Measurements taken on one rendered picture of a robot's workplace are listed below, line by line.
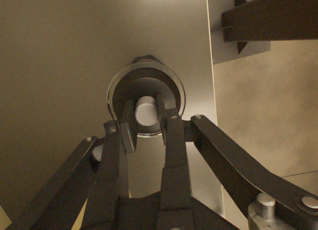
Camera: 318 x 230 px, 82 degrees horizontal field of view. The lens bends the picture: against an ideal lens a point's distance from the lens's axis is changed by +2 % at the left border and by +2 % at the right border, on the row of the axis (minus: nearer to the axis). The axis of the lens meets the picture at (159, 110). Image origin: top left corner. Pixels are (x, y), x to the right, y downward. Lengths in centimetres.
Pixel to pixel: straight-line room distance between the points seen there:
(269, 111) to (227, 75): 52
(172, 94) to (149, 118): 5
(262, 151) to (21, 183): 182
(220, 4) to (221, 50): 30
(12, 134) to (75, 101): 20
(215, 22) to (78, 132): 121
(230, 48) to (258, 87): 41
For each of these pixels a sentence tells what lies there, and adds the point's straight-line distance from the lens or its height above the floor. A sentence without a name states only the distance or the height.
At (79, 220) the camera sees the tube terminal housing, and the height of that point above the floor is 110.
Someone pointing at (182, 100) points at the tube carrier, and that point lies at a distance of 25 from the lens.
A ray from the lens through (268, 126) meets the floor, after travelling 189.
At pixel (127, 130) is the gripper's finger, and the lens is 16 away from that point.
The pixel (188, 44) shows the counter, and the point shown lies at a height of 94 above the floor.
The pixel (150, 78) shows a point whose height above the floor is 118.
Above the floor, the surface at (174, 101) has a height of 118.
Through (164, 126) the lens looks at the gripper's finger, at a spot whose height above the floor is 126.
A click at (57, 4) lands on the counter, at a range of 50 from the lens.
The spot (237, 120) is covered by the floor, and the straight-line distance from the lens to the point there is 172.
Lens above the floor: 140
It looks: 69 degrees down
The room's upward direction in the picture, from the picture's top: 170 degrees clockwise
